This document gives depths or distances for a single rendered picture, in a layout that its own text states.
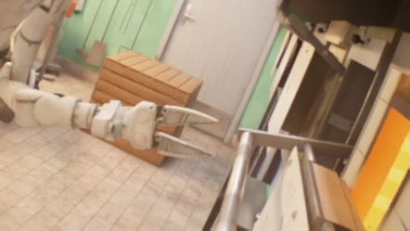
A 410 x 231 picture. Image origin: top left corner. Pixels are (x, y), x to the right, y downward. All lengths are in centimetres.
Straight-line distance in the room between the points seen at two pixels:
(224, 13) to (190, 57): 58
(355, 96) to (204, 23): 404
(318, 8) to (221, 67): 120
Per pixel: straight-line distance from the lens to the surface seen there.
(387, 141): 105
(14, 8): 114
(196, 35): 567
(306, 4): 560
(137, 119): 117
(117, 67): 415
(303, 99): 195
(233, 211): 73
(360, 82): 173
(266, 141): 124
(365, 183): 106
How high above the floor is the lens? 136
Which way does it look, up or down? 11 degrees down
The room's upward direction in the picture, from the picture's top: 23 degrees clockwise
